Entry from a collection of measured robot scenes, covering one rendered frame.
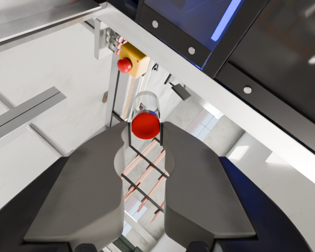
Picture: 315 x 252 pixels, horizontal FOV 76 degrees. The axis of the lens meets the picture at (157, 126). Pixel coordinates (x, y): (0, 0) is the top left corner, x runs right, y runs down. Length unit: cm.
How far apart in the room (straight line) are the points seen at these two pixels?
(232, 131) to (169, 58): 983
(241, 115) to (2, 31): 48
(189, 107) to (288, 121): 967
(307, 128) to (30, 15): 56
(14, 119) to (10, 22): 88
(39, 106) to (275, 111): 117
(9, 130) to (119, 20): 90
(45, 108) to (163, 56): 93
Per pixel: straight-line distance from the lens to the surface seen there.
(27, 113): 131
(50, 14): 49
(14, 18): 47
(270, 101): 45
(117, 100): 95
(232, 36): 42
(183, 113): 1002
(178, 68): 49
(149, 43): 52
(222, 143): 1011
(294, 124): 47
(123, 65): 56
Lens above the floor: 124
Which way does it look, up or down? 8 degrees down
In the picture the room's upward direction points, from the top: 129 degrees clockwise
